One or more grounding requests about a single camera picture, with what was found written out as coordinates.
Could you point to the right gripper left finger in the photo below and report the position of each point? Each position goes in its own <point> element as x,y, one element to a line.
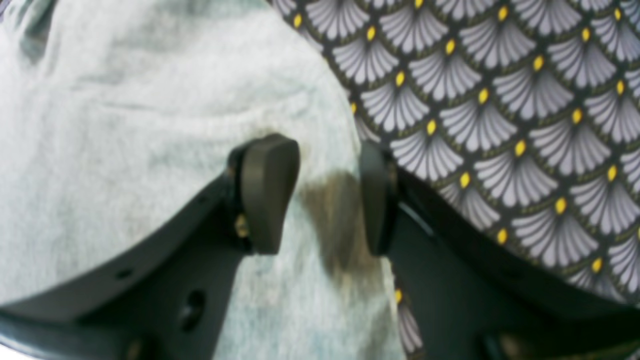
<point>166,297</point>

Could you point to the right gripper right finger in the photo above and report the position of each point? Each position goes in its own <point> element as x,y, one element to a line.
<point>472,299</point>

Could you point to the light grey T-shirt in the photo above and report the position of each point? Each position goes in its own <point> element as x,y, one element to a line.
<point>114,113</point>

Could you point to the fan-patterned purple tablecloth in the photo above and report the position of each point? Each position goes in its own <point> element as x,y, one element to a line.
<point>522,114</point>

